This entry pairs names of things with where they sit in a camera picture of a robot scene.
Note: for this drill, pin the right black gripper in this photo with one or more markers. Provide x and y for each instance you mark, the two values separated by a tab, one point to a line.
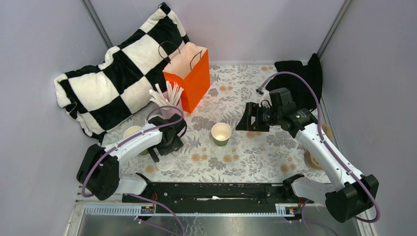
252	109

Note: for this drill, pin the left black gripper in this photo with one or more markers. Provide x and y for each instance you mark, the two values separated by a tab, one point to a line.
175	144

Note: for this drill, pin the green paper cup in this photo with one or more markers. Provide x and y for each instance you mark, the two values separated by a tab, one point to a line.
221	133

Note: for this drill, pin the white plastic cup lid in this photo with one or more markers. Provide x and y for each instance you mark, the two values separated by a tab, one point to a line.
165	162

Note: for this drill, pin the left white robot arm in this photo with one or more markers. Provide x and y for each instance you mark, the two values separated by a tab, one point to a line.
100	172

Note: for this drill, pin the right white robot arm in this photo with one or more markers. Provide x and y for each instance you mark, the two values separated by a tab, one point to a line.
350	192

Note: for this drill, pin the pink straw holder cup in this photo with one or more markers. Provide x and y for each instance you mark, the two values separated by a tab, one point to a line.
168	101

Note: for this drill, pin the floral tablecloth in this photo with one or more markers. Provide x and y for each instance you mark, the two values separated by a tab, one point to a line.
248	156

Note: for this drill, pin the stack of green cups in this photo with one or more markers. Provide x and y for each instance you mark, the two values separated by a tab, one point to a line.
131	131

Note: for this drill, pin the orange paper bag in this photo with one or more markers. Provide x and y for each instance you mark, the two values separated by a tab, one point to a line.
190	70

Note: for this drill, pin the black cloth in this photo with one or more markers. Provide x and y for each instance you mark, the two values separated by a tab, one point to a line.
311	73

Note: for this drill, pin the black white checkered pillow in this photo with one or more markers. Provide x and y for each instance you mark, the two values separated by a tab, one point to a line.
101	97

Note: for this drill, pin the brown cardboard cup carrier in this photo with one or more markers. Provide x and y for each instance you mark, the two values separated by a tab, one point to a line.
311	159

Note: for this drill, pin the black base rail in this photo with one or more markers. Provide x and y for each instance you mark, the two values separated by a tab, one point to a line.
240	198

